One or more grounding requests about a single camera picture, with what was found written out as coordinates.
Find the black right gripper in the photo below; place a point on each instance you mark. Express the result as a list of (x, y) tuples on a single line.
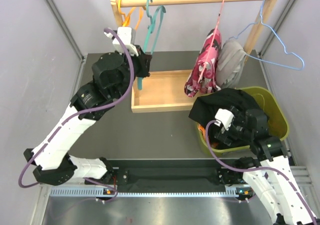
[(222, 134)]

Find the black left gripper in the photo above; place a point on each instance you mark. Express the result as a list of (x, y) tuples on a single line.
[(143, 60)]

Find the orange plastic hanger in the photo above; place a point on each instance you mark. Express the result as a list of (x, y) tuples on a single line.
[(127, 17)]

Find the orange white trousers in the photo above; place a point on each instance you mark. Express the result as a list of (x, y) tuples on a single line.
[(203, 132)]

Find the black trousers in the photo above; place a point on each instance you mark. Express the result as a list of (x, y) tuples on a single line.
[(205, 108)]

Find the teal plastic hanger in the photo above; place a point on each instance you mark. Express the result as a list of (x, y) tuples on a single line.
[(160, 10)]

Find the pink camouflage trousers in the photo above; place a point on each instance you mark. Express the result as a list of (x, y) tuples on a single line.
[(208, 84)]

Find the pink wire hanger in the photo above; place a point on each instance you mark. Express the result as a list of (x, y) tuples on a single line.
[(207, 60)]

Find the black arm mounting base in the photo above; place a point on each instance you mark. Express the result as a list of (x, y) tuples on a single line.
[(170, 176)]

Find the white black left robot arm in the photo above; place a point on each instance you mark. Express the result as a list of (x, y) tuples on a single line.
[(112, 74)]

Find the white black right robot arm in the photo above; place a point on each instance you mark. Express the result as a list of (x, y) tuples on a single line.
[(269, 174)]

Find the grey trousers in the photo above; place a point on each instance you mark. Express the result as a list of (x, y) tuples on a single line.
[(230, 64)]

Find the olive green plastic basket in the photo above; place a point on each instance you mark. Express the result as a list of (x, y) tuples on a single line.
[(277, 123)]

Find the wooden clothes rack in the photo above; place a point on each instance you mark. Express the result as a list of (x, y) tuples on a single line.
[(164, 89)]

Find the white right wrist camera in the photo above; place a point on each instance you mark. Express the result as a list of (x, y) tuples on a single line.
[(224, 117)]

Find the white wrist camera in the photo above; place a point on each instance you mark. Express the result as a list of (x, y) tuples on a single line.
[(127, 35), (224, 117)]

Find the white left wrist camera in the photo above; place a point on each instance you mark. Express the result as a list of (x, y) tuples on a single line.
[(127, 35)]

